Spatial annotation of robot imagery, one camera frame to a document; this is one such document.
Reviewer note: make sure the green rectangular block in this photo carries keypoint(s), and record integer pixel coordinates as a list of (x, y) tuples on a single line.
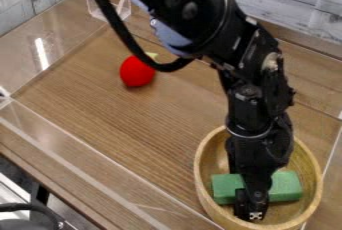
[(286, 188)]

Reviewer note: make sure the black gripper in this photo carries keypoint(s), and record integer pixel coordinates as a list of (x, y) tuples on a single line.
[(255, 156)]

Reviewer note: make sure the clear acrylic tray wall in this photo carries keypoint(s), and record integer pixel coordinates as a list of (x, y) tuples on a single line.
[(111, 195)]

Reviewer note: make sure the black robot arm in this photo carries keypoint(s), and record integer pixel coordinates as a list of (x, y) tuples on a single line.
[(212, 29)]

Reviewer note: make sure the light wooden bowl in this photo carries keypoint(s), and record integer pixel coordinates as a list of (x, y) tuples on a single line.
[(285, 216)]

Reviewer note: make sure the clear acrylic corner bracket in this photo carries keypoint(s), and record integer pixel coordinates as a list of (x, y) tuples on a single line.
[(100, 9)]

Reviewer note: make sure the red plush strawberry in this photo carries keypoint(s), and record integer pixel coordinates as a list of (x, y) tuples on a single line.
[(135, 73)]

